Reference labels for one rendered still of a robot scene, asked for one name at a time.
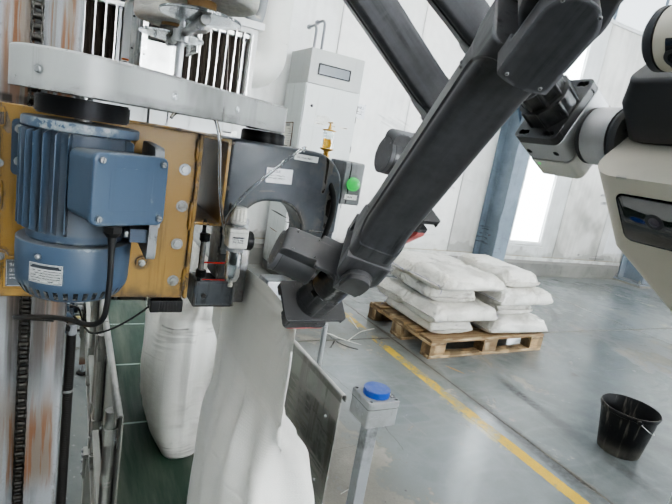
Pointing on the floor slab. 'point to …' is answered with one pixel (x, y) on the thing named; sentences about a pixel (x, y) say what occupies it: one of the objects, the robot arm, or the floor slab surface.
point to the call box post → (361, 465)
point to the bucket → (626, 425)
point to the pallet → (431, 344)
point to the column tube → (48, 354)
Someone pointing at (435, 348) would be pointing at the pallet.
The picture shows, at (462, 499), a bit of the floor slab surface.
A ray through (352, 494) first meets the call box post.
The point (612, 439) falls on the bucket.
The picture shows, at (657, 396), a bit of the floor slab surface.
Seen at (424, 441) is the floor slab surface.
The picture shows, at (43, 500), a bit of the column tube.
